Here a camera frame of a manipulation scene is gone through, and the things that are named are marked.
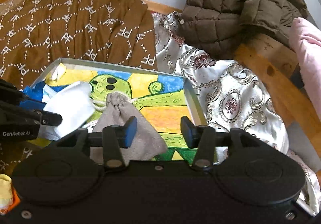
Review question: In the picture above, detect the white cloth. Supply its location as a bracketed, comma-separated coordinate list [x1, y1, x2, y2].
[38, 81, 102, 141]

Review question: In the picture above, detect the grey-brown drawstring pouch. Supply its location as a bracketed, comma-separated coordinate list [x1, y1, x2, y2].
[93, 92, 167, 165]

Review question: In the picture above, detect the white floral satin quilt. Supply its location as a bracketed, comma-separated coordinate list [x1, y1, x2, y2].
[152, 12, 320, 216]

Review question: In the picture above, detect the grey tray with drawing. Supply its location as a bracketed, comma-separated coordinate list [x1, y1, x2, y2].
[24, 58, 206, 163]

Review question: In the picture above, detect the brown PF patterned quilt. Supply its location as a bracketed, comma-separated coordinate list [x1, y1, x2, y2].
[0, 0, 159, 177]

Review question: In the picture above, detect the brown puffer jacket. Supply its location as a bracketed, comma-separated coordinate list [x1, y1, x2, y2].
[177, 0, 308, 59]

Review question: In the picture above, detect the pink folded blanket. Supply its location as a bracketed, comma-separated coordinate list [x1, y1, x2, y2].
[289, 17, 321, 116]

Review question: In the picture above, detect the wooden bed frame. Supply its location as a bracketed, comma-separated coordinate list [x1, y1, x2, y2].
[0, 0, 321, 159]

